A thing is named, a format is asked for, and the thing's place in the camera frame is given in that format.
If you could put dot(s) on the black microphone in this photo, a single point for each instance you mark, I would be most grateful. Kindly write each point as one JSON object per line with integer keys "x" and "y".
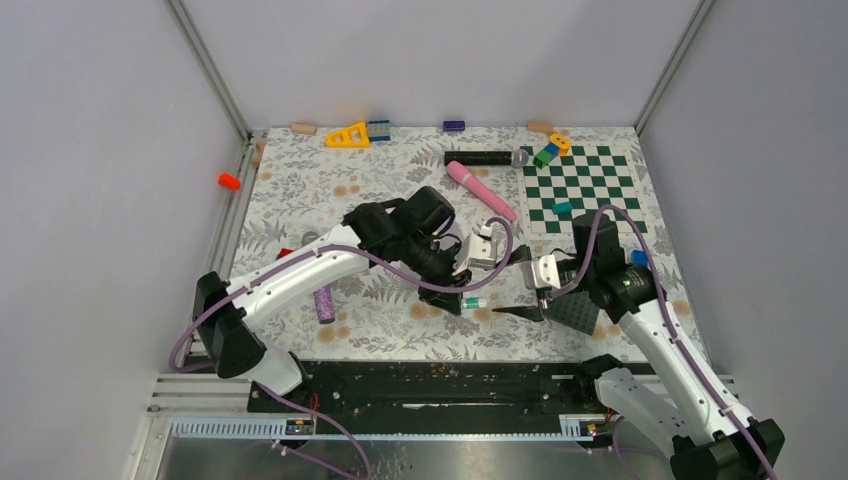
{"x": 516, "y": 159}

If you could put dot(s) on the multicolour brick stack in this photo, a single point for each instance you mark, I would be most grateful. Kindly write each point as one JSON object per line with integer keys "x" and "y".
{"x": 639, "y": 258}

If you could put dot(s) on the green blue toy brick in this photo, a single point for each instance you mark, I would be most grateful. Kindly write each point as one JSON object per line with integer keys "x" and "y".
{"x": 544, "y": 157}

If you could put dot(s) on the teal cube on chessboard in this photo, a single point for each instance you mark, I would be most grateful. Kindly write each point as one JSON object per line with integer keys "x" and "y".
{"x": 561, "y": 208}

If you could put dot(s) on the pink microphone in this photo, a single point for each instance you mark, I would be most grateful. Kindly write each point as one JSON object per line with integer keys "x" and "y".
{"x": 463, "y": 176}

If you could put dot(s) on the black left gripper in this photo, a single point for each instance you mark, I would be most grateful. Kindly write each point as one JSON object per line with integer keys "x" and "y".
{"x": 446, "y": 300}

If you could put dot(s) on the yellow triangle shape toy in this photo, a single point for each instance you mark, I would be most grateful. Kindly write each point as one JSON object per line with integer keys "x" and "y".
{"x": 354, "y": 136}

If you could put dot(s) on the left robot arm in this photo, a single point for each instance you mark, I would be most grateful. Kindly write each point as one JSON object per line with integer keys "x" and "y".
{"x": 229, "y": 313}

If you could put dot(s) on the green white chessboard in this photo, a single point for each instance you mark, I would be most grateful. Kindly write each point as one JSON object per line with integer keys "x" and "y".
{"x": 590, "y": 176}

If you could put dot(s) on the green white glue stick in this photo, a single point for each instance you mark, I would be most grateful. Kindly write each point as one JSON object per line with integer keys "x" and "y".
{"x": 473, "y": 303}

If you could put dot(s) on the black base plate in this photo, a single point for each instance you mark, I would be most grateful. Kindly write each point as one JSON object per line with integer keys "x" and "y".
{"x": 348, "y": 390}

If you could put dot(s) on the white perforated cable tray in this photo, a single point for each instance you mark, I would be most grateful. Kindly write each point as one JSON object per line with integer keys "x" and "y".
{"x": 550, "y": 428}

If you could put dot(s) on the purple glitter microphone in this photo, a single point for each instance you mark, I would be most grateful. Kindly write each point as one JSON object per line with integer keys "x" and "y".
{"x": 323, "y": 296}

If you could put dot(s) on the grey and blue brick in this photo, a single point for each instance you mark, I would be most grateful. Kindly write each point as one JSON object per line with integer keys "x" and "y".
{"x": 378, "y": 130}

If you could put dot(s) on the wooden block by rail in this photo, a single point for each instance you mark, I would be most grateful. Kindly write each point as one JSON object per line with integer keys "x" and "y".
{"x": 258, "y": 154}

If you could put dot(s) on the floral patterned table mat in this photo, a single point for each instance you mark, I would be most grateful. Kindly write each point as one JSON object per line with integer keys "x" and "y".
{"x": 302, "y": 185}

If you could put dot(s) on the orange yellow ring toy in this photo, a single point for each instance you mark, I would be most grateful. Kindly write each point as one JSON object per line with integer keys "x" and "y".
{"x": 559, "y": 144}

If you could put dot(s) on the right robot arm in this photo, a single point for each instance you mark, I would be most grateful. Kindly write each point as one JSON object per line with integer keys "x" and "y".
{"x": 700, "y": 426}

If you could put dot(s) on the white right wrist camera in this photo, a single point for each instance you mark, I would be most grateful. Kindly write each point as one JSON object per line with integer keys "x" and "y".
{"x": 542, "y": 273}

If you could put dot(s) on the light wooden block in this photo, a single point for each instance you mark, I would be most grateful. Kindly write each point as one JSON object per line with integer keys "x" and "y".
{"x": 303, "y": 129}

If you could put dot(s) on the wooden block back right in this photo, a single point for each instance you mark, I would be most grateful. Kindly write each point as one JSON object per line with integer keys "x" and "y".
{"x": 541, "y": 128}

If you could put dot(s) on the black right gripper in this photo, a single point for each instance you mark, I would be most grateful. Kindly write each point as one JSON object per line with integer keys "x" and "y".
{"x": 529, "y": 312}

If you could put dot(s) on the purple flat toy brick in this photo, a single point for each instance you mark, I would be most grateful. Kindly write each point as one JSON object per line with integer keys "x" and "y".
{"x": 453, "y": 126}

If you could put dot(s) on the dark grey studded baseplate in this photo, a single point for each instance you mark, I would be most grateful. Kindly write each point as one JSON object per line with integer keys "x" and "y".
{"x": 574, "y": 310}

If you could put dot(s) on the aluminium side rail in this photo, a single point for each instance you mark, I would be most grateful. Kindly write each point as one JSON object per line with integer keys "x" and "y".
{"x": 226, "y": 236}

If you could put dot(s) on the blue red toy car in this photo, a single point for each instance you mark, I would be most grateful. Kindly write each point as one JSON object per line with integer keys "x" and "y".
{"x": 283, "y": 253}

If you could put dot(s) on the red plastic cylinder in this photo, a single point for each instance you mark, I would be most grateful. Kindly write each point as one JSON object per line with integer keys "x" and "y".
{"x": 229, "y": 182}

